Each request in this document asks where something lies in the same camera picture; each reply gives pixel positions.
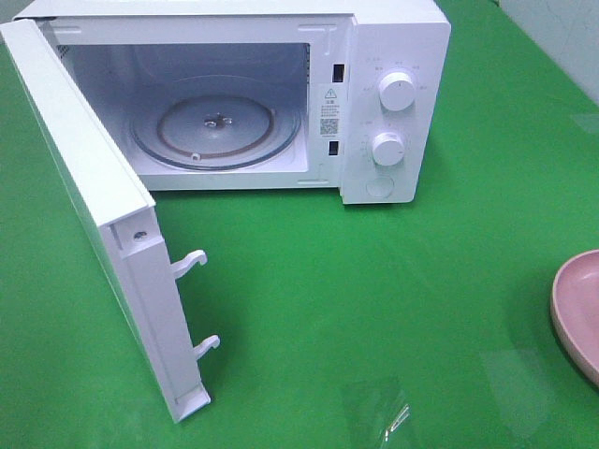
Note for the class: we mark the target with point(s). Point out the pink round plate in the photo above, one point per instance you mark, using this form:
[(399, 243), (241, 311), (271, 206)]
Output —
[(574, 311)]

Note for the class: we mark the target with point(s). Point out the white warning label sticker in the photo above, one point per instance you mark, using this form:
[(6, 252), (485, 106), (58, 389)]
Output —
[(329, 110)]

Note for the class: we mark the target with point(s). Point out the white microwave door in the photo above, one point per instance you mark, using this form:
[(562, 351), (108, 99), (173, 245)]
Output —
[(117, 212)]

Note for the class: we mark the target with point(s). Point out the round door release button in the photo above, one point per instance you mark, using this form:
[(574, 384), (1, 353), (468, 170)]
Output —
[(380, 187)]

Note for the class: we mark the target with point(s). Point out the white timer knob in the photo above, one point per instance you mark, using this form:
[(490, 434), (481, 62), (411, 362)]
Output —
[(388, 149)]

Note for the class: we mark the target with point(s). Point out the upper white power knob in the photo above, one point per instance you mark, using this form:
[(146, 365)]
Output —
[(397, 91)]

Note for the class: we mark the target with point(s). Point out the white microwave oven body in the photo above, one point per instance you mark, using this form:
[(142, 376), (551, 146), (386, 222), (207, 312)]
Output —
[(113, 49)]

